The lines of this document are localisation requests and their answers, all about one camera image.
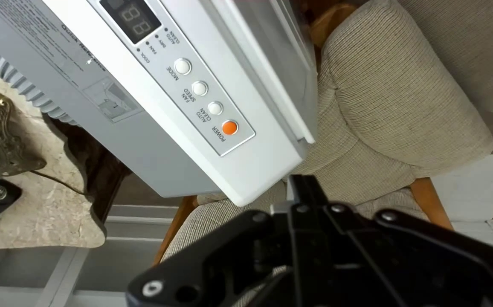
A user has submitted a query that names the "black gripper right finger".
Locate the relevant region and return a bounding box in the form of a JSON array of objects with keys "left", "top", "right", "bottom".
[{"left": 286, "top": 174, "right": 329, "bottom": 211}]

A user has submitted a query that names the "white portable air conditioner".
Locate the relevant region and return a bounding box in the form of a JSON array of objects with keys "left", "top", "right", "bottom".
[{"left": 0, "top": 0, "right": 317, "bottom": 206}]

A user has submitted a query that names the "marble top lamp table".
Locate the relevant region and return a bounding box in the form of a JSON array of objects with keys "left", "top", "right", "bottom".
[{"left": 0, "top": 76, "right": 105, "bottom": 249}]

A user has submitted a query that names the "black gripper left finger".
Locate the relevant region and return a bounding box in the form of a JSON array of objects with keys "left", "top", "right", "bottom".
[{"left": 231, "top": 266, "right": 295, "bottom": 307}]

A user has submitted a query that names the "beige upholstered armchair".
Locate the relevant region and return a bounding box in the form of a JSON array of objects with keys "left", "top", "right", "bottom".
[{"left": 151, "top": 0, "right": 493, "bottom": 269}]

